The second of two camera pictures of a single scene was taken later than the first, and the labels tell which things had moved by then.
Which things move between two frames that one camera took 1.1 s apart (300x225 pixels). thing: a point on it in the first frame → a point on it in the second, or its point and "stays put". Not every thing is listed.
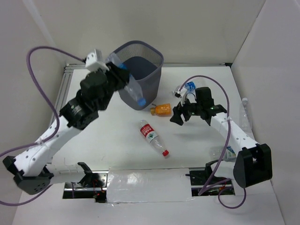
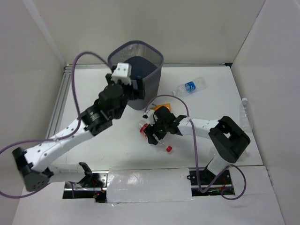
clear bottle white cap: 245,119 stays put
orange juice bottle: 161,109 stays put
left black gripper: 120,75 → 137,88
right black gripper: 177,110 → 150,131
